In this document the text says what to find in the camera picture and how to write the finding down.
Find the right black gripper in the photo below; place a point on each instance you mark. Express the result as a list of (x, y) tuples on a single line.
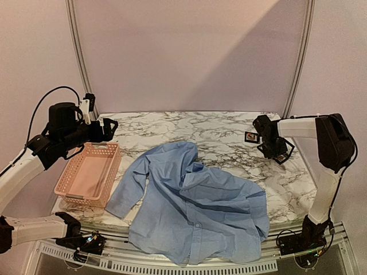
[(277, 150)]

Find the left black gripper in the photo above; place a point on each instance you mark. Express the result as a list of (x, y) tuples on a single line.
[(108, 134)]

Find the orange portrait round brooch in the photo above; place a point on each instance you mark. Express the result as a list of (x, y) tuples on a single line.
[(251, 136)]

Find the blue button-up shirt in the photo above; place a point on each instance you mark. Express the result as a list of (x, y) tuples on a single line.
[(173, 188)]

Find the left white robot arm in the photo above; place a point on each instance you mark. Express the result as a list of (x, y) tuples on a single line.
[(68, 127)]

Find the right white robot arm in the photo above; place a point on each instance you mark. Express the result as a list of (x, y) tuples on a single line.
[(337, 150)]

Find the pink plastic basket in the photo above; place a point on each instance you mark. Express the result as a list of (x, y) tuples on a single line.
[(88, 177)]

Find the open black frame box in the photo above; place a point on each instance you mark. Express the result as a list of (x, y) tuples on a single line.
[(290, 147)]

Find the left aluminium corner post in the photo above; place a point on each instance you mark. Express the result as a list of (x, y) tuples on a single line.
[(78, 49)]

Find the aluminium corner post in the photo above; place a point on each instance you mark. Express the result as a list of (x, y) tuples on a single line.
[(78, 49), (304, 41)]

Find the upright black frame box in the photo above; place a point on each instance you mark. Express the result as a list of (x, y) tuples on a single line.
[(257, 141)]

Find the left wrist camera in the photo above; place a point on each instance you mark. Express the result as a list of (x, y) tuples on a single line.
[(87, 106)]

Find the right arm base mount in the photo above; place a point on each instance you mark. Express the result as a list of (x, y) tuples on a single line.
[(316, 240)]

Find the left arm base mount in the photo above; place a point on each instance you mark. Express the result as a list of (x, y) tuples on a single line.
[(83, 244)]

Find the aluminium front rail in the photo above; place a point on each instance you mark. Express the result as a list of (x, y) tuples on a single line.
[(181, 250)]

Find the right aluminium corner post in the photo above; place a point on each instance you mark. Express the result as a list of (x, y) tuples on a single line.
[(304, 41)]

